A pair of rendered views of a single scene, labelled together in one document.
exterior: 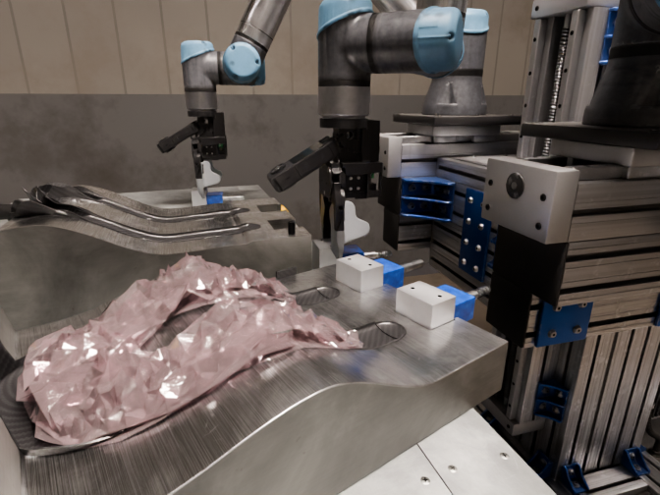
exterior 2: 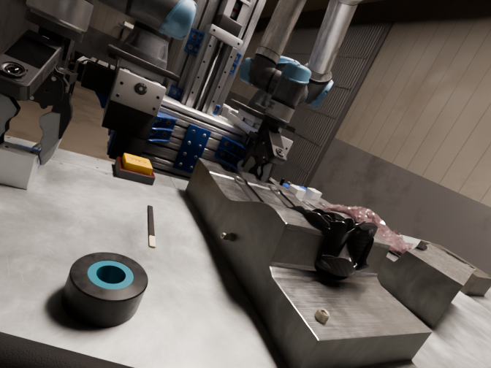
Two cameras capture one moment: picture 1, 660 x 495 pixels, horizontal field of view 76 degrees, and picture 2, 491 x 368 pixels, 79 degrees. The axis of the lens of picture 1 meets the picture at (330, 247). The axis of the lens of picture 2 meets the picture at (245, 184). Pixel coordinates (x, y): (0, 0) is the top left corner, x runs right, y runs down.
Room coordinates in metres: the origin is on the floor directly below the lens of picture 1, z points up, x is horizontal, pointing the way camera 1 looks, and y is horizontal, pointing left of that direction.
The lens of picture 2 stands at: (0.88, 0.83, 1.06)
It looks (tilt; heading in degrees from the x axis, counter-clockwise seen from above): 14 degrees down; 255
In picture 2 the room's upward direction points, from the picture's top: 25 degrees clockwise
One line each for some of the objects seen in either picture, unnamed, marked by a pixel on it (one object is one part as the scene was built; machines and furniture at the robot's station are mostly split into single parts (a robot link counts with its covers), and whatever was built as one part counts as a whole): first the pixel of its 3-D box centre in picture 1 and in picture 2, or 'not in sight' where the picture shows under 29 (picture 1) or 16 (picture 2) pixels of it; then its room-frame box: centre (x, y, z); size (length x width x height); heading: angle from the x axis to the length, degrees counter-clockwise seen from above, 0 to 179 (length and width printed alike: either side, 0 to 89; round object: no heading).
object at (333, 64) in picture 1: (347, 44); (291, 85); (0.65, -0.02, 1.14); 0.09 x 0.08 x 0.11; 65
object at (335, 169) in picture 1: (348, 159); (265, 137); (0.66, -0.03, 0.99); 0.09 x 0.08 x 0.12; 105
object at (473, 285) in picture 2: not in sight; (451, 266); (-0.13, 0.03, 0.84); 0.20 x 0.15 x 0.07; 109
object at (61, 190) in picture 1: (137, 209); (299, 204); (0.62, 0.29, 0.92); 0.35 x 0.16 x 0.09; 109
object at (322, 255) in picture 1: (354, 256); not in sight; (0.66, -0.04, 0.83); 0.13 x 0.05 x 0.05; 105
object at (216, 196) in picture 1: (218, 198); (26, 156); (1.10, 0.29, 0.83); 0.13 x 0.05 x 0.05; 100
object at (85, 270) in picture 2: not in sight; (107, 286); (0.90, 0.53, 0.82); 0.08 x 0.08 x 0.04
